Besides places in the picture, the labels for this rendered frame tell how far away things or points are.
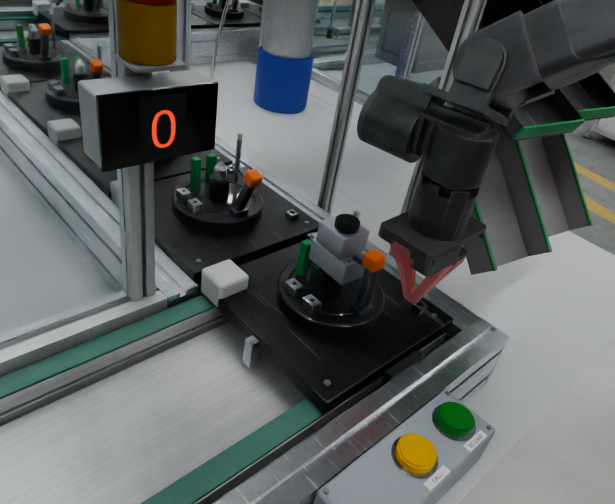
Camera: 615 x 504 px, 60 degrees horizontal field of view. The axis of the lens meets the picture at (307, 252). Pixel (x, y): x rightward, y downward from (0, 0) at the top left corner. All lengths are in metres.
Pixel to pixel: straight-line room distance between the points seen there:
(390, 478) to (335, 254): 0.25
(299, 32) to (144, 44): 1.03
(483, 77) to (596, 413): 0.57
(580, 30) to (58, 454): 0.60
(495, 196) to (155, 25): 0.57
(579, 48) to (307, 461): 0.43
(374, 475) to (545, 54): 0.40
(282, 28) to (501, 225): 0.87
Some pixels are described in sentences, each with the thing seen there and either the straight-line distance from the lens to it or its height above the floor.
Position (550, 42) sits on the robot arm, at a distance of 0.48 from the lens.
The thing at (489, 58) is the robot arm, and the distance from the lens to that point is 0.48.
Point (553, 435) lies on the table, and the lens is 0.83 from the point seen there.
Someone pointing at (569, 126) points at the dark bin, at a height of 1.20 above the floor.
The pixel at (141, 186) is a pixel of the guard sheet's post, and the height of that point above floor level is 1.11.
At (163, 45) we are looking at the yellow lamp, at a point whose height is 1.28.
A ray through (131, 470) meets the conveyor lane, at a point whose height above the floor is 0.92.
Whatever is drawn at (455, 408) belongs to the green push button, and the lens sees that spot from 0.63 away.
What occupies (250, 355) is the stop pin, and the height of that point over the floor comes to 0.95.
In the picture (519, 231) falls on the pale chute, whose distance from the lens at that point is 0.89.
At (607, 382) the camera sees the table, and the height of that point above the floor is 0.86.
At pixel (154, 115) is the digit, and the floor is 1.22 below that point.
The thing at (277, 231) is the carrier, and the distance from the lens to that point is 0.81.
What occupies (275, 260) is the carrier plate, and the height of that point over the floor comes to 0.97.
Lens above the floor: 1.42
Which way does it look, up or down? 35 degrees down
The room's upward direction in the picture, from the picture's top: 11 degrees clockwise
